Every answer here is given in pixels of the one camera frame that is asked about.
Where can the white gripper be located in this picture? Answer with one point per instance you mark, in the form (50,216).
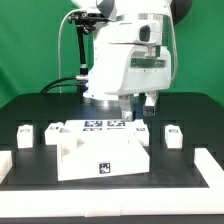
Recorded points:
(129,58)

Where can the white square table top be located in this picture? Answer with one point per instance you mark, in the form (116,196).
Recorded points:
(112,156)

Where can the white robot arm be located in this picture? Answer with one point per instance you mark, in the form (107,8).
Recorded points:
(167,12)

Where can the white U-shaped obstacle fence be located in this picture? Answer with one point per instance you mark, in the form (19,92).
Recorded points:
(123,202)

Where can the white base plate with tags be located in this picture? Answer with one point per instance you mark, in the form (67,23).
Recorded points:
(103,125)

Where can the black camera on stand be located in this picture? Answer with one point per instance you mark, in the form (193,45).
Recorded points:
(85,24)

